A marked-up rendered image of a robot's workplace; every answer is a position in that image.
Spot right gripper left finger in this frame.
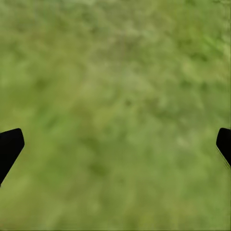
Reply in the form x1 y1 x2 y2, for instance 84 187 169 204
0 128 25 184

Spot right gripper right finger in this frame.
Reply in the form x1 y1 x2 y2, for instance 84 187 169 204
216 128 231 166

